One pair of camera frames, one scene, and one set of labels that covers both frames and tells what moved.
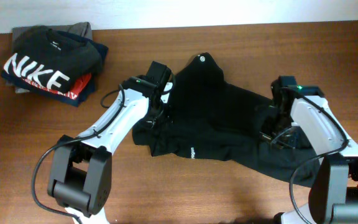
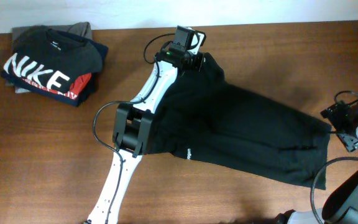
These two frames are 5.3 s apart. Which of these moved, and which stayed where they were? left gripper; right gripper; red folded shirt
Moved: left gripper; right gripper
Stayed: red folded shirt
